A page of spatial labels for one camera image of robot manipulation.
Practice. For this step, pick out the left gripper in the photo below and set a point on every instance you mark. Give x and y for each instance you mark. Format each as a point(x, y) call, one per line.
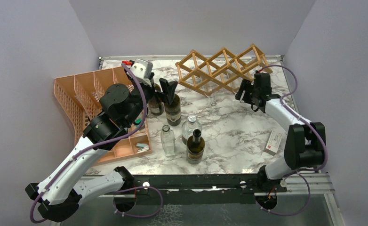
point(168, 87)

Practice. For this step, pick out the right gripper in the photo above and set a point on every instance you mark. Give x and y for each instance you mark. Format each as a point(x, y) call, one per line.
point(246, 85)

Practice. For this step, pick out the dark wine bottle front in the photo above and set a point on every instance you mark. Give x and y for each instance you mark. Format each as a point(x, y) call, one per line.
point(195, 147)

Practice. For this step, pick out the dark wine bottle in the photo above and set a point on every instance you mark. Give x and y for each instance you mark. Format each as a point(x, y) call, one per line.
point(173, 111)
point(195, 147)

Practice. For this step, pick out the clear square glass bottle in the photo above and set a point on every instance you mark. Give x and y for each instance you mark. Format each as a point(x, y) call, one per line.
point(209, 94)

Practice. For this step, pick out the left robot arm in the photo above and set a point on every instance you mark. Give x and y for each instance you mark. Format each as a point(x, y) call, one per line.
point(123, 113)

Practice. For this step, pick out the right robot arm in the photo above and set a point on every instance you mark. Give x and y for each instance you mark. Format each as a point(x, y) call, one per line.
point(305, 147)

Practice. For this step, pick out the green wine bottle back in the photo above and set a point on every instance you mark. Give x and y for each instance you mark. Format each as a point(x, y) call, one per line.
point(155, 107)

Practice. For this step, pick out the dark wine bottle middle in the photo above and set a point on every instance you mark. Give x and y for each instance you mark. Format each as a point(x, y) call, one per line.
point(173, 111)

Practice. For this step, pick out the wooden wine rack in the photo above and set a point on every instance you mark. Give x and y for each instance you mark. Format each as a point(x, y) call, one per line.
point(222, 70)

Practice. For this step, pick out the round clear bottle silver cap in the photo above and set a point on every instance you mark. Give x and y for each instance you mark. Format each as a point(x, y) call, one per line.
point(189, 126)

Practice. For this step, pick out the teal eraser block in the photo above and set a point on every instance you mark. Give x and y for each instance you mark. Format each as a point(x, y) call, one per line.
point(137, 121)

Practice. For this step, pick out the small white cardboard box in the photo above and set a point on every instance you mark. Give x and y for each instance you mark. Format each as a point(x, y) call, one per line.
point(273, 142)

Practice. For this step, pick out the peach plastic organizer tray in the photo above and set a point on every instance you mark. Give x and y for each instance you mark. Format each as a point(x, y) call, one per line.
point(79, 97)

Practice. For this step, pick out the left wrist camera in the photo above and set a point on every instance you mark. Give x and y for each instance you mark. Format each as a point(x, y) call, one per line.
point(142, 69)

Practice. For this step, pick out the black mounting rail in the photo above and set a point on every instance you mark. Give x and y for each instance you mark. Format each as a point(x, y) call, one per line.
point(195, 189)

